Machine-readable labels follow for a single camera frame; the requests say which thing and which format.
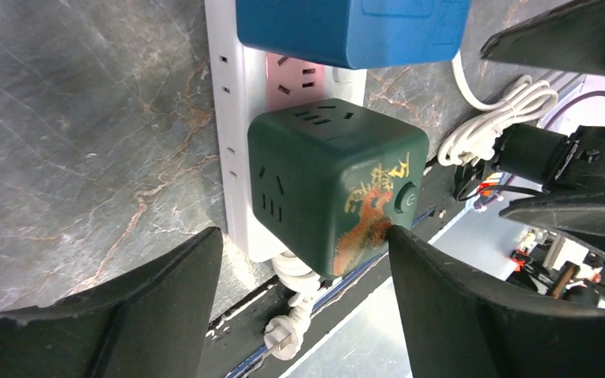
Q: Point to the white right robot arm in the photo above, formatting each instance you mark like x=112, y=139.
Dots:
x=570, y=169

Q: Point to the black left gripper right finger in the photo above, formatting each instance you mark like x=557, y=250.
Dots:
x=461, y=322

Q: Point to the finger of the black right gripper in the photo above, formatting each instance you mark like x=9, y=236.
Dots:
x=570, y=37
x=580, y=212

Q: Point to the dark green socket cube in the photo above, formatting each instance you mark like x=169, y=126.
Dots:
x=329, y=178

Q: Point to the white multicolour power strip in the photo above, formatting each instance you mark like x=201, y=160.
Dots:
x=246, y=83

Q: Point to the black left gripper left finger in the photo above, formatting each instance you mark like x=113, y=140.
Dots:
x=148, y=322

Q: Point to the blue cube socket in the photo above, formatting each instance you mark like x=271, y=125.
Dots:
x=355, y=34

